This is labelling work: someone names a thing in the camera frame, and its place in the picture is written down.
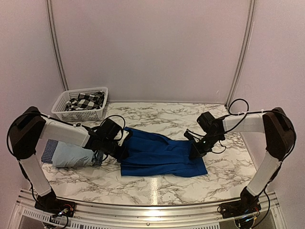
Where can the aluminium front frame rail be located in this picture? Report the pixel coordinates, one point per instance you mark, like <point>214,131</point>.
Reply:
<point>109,216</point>

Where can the folded blue checkered shirt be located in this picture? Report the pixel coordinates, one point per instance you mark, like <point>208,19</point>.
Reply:
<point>51,146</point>

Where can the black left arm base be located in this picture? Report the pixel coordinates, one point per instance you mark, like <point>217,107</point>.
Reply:
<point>51,204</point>

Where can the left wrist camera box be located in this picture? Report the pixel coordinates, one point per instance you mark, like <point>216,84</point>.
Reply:
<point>111,131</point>

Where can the blue pleated skirt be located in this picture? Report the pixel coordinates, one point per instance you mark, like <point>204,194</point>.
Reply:
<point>152,154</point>

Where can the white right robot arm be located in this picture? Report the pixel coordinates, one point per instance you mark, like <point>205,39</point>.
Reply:
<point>279,134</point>

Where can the left aluminium wall post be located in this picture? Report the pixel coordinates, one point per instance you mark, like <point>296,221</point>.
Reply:
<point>55,44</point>

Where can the right aluminium wall post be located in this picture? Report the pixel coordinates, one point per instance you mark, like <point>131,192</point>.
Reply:
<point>243,51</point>

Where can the black white checkered cloth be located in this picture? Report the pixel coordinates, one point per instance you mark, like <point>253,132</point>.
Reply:
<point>86,101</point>

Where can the aluminium wall post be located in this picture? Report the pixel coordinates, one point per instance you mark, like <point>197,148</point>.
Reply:
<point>55,44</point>
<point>243,51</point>

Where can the white plastic laundry basket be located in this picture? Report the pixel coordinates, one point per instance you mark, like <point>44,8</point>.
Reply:
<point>80,115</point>

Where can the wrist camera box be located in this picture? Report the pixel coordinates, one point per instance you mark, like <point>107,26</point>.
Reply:
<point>111,131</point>
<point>205,121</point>

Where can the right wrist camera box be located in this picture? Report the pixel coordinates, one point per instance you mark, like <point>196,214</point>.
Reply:
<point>205,121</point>

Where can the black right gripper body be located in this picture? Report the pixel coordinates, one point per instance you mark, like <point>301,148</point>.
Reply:
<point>210,140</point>

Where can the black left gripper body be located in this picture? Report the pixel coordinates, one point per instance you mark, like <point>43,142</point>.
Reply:
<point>106,147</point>

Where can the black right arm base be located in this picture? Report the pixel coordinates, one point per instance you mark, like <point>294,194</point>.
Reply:
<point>246,205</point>

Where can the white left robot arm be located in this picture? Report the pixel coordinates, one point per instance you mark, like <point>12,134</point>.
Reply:
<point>31,126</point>

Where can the folded light blue t-shirt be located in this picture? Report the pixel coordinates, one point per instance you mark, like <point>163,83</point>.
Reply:
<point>70,155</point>

